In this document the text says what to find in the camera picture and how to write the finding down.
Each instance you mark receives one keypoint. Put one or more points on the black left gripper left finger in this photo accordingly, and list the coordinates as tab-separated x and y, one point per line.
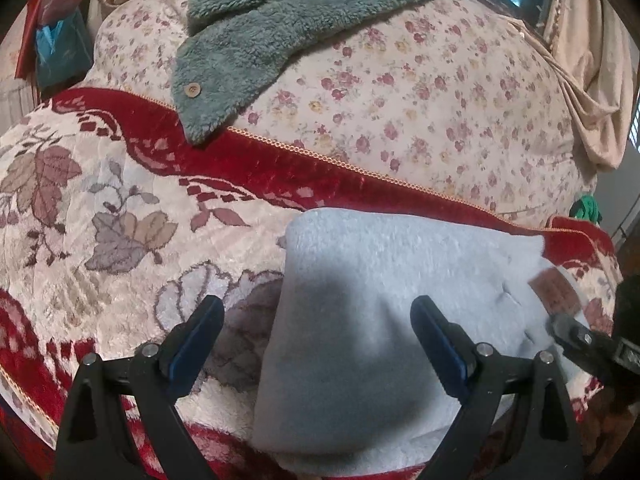
94	441

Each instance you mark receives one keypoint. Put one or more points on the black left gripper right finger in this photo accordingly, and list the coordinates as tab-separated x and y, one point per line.
541	440

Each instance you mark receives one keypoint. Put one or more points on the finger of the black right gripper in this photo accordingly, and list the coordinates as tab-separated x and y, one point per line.
614	361

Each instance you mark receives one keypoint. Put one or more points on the light grey fleece pants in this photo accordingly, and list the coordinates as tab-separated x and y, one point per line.
346	388

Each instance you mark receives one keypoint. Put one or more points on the green cloth item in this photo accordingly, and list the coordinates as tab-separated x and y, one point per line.
586	208

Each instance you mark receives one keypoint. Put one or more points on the red and cream floral blanket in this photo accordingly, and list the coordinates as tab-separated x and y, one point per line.
113	229

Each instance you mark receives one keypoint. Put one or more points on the beige curtain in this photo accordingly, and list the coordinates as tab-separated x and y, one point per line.
588	46

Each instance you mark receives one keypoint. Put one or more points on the floral cream quilt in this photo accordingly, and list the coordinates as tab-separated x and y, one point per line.
447	95

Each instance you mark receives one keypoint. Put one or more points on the blue plastic bag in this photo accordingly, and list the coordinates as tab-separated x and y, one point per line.
63	51

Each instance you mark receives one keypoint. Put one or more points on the green fuzzy fleece garment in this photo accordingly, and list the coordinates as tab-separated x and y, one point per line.
237	48

